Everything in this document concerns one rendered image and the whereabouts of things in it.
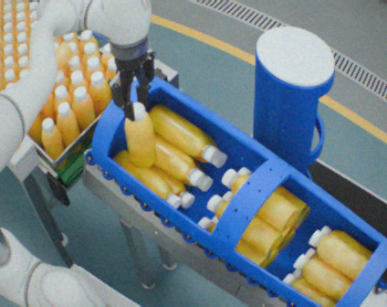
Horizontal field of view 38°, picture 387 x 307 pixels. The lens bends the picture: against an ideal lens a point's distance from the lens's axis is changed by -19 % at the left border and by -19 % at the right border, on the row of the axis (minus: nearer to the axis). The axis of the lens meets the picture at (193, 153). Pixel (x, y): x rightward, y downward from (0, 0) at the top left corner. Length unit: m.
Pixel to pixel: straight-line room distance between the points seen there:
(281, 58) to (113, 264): 1.25
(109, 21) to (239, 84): 2.06
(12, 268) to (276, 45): 1.19
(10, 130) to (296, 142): 1.46
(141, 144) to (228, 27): 2.02
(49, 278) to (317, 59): 1.18
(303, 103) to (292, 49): 0.18
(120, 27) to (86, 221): 1.74
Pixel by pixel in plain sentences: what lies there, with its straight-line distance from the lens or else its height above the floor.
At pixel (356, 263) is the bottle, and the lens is 1.47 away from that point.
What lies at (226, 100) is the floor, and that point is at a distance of 3.18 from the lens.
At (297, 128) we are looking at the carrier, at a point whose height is 0.81.
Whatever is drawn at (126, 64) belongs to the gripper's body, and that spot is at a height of 1.50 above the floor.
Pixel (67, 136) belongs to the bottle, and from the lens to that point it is 1.89.
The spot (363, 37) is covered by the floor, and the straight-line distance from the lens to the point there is 3.71.
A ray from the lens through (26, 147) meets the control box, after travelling 1.79.
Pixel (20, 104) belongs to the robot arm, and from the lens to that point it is 0.90.
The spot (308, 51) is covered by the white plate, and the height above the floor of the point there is 1.04.
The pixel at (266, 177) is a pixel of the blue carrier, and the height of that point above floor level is 1.23.
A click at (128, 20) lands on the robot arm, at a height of 1.66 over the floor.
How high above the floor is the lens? 2.51
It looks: 56 degrees down
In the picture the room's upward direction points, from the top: 3 degrees counter-clockwise
